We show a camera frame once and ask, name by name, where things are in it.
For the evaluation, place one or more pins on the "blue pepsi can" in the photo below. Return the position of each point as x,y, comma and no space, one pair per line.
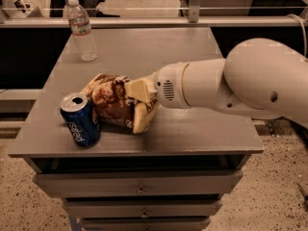
81,119

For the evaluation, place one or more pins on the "top grey drawer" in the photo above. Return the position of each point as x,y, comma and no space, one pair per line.
151,183

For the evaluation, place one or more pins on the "grey drawer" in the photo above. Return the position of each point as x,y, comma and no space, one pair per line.
142,208
146,224
151,183

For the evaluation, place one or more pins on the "clear plastic water bottle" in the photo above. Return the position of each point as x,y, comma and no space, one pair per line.
79,23

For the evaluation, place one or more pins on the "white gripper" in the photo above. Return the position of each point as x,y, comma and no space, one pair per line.
168,85

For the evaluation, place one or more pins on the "bottom grey drawer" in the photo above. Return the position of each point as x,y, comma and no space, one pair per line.
146,224

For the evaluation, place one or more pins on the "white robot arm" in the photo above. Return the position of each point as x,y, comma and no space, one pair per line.
260,78

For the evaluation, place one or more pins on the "brown chip bag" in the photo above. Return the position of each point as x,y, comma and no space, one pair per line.
107,95

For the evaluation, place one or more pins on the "grey drawer cabinet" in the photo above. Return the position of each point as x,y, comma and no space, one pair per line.
177,140

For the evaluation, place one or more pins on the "middle grey drawer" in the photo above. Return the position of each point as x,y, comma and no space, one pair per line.
142,208

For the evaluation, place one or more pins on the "metal window rail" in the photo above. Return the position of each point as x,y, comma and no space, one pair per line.
158,22

